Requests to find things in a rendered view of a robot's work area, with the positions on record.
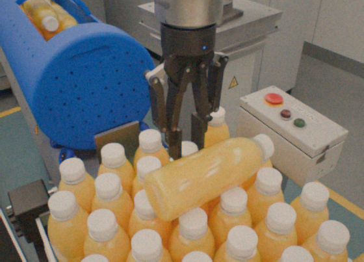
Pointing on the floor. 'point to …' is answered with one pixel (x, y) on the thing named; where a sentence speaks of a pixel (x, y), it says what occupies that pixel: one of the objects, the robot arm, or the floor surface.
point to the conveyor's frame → (41, 253)
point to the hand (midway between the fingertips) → (186, 138)
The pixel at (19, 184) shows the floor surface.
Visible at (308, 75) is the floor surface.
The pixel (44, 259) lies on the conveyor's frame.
